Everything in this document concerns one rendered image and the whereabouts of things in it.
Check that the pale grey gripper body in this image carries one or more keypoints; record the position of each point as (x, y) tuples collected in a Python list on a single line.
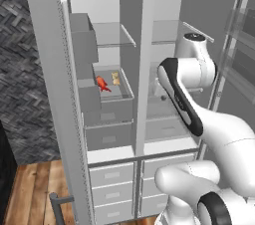
[(158, 88)]

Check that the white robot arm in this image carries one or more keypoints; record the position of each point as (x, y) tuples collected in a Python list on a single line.
[(229, 142)]

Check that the grey fridge compartment drawer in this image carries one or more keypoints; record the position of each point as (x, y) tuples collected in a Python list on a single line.
[(166, 130), (159, 109)]

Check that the grey side-by-side fridge cabinet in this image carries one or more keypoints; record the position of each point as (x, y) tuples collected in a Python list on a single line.
[(145, 69)]

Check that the glass freezer shelf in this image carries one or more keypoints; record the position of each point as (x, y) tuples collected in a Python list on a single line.
[(111, 35), (116, 91)]

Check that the grey freezer compartment drawer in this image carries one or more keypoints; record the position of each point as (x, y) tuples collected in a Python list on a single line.
[(109, 136), (109, 114)]

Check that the grey fridge door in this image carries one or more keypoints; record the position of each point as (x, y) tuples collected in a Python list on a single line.
[(232, 109)]

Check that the clear fridge door shelf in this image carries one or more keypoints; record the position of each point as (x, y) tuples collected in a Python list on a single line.
[(242, 69), (242, 26)]

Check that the grey freezer door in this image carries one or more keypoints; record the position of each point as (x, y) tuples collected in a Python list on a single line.
[(50, 69)]

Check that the tan food item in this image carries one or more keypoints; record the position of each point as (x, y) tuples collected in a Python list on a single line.
[(116, 78)]

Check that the black furniture panel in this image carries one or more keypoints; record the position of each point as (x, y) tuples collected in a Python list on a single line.
[(6, 176)]

